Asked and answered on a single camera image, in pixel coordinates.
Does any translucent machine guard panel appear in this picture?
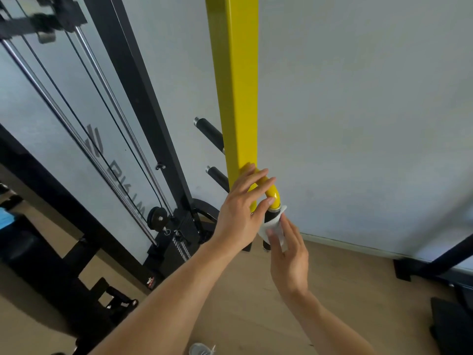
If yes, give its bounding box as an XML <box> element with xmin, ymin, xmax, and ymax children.
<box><xmin>0</xmin><ymin>0</ymin><xmax>178</xmax><ymax>267</ymax></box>

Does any person's right hand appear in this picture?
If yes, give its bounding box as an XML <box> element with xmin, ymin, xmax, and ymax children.
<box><xmin>265</xmin><ymin>213</ymin><xmax>310</xmax><ymax>299</ymax></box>

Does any person's left hand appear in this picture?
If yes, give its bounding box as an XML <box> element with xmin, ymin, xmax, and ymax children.
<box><xmin>210</xmin><ymin>163</ymin><xmax>277</xmax><ymax>254</ymax></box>

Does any chrome guide rod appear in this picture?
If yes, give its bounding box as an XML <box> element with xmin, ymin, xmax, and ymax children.
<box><xmin>0</xmin><ymin>38</ymin><xmax>160</xmax><ymax>248</ymax></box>
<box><xmin>73</xmin><ymin>25</ymin><xmax>174</xmax><ymax>217</ymax></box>

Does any white cleaning wipe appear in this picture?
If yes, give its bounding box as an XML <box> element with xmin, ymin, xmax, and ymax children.
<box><xmin>257</xmin><ymin>205</ymin><xmax>289</xmax><ymax>252</ymax></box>

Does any black cable pulley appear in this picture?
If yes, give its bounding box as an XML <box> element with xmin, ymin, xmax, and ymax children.
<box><xmin>146</xmin><ymin>206</ymin><xmax>170</xmax><ymax>233</ymax></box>

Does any black padded seat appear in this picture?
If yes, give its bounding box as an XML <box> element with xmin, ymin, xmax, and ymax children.
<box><xmin>0</xmin><ymin>214</ymin><xmax>82</xmax><ymax>289</ymax></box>

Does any person's right forearm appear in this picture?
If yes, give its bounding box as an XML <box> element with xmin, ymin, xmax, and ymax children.
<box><xmin>282</xmin><ymin>288</ymin><xmax>379</xmax><ymax>355</ymax></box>

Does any black crossbar carriage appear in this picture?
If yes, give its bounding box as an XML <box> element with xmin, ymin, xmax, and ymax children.
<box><xmin>0</xmin><ymin>0</ymin><xmax>89</xmax><ymax>43</ymax></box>

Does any white sneaker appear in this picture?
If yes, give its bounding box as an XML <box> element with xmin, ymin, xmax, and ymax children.
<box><xmin>188</xmin><ymin>342</ymin><xmax>217</xmax><ymax>355</ymax></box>

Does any person's left forearm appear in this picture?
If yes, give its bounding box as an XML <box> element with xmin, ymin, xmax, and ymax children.
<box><xmin>88</xmin><ymin>238</ymin><xmax>244</xmax><ymax>355</ymax></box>

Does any black machine lower frame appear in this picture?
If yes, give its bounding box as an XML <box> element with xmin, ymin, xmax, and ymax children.
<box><xmin>0</xmin><ymin>123</ymin><xmax>167</xmax><ymax>292</ymax></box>

